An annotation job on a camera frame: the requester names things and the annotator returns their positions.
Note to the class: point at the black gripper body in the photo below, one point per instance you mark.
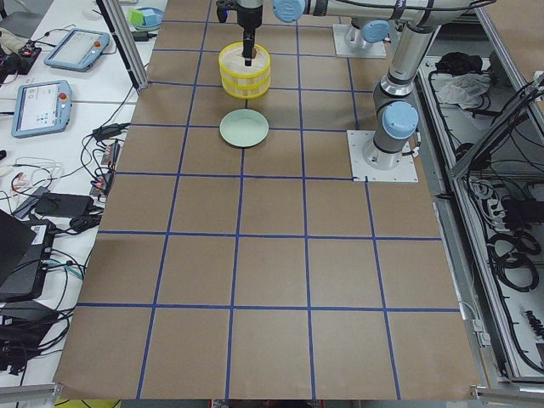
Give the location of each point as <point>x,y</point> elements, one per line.
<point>251,18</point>

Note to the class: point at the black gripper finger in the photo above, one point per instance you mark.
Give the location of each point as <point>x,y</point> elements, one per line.
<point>248,48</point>

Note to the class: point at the yellow steamer layer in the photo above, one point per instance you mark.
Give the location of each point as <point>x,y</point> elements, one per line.
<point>231,62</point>
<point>246,88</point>

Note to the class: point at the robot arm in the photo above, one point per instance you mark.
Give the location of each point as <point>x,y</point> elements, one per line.
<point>397,118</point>
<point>421,17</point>

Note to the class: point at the mint green plate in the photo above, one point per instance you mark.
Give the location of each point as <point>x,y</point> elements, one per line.
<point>244,128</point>

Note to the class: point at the blue plate with blocks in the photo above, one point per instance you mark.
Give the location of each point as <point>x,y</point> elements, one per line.
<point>145,18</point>

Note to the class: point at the upper blue teach pendant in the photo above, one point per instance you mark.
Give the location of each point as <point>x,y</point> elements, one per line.
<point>78,50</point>

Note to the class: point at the blue teach pendant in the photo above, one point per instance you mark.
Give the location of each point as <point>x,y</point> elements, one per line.
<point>78,50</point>
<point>42,108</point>

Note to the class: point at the lower blue teach pendant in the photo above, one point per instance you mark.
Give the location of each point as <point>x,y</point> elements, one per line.
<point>42,108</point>

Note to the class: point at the crumpled white cloth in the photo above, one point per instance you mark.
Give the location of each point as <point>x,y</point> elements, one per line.
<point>465,91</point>

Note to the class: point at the black power adapter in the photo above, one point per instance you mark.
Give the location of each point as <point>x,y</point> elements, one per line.
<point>63,205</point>

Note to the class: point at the black laptop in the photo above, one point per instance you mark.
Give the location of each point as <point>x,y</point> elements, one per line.
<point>25,248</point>

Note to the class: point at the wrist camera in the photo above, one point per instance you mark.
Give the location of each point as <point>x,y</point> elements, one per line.
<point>222,9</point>

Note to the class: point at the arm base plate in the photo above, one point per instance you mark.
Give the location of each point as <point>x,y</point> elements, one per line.
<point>366,42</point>
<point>369,164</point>

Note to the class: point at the aluminium frame post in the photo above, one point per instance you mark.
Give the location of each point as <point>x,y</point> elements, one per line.
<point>117,24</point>

